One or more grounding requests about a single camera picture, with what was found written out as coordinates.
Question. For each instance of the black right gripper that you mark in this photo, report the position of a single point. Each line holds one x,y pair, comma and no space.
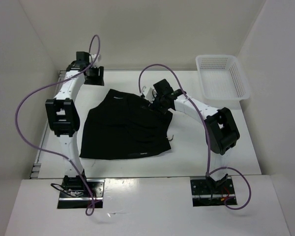
162,110

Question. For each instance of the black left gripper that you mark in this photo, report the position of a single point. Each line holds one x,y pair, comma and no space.
100,80

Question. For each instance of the black shorts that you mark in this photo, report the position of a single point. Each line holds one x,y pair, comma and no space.
122,127

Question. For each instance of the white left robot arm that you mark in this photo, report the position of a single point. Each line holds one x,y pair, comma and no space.
64,120

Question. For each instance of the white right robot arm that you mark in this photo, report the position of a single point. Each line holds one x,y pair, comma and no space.
221,131

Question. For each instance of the white plastic basket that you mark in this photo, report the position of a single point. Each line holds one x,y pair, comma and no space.
222,78

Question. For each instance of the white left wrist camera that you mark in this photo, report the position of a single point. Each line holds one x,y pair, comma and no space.
94,59

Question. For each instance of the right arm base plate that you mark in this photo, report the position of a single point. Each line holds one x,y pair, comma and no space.
202,196

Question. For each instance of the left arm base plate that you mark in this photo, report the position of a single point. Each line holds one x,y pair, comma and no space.
78,196

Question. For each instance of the aluminium frame rail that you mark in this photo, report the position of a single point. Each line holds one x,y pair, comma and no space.
43,142

